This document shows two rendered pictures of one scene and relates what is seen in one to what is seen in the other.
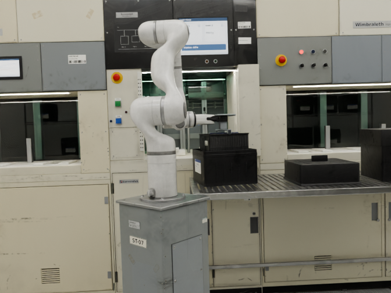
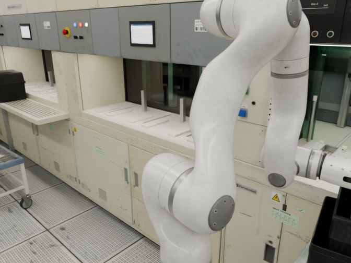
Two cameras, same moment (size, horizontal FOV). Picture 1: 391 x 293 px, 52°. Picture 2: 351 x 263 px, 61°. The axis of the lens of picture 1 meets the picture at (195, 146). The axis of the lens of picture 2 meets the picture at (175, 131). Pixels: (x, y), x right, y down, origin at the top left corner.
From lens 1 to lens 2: 1.33 m
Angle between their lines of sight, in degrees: 47
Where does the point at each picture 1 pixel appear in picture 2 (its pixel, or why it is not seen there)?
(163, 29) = (232, 13)
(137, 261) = not seen: outside the picture
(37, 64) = (167, 30)
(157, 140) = (165, 248)
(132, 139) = (257, 141)
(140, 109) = (146, 184)
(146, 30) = (206, 14)
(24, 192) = not seen: hidden behind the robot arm
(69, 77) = (194, 49)
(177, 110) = (192, 219)
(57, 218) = not seen: hidden behind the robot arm
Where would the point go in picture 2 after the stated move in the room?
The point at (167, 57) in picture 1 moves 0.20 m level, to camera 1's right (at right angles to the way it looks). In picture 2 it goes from (220, 85) to (329, 103)
